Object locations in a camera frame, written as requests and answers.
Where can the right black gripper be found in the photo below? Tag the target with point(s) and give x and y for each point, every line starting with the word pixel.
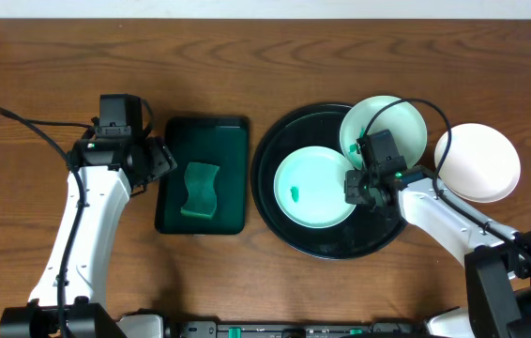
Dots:
pixel 352 194

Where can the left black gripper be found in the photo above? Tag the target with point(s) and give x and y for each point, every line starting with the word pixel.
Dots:
pixel 160 156

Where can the green sponge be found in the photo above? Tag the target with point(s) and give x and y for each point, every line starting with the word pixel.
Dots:
pixel 199 180

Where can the pale green plate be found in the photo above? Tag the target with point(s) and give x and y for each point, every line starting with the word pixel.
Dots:
pixel 403 120
pixel 309 187

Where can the white plate with green stain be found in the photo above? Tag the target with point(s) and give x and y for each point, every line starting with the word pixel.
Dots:
pixel 479 163

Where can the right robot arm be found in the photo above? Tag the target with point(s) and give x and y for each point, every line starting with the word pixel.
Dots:
pixel 496 258

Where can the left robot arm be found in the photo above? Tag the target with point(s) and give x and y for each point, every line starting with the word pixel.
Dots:
pixel 70 297

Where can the round black tray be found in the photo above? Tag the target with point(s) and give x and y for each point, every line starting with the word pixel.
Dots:
pixel 364 232

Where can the rectangular black water tray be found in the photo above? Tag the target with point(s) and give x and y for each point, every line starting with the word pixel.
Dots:
pixel 222 141

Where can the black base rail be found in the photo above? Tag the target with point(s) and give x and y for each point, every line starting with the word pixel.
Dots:
pixel 211 329

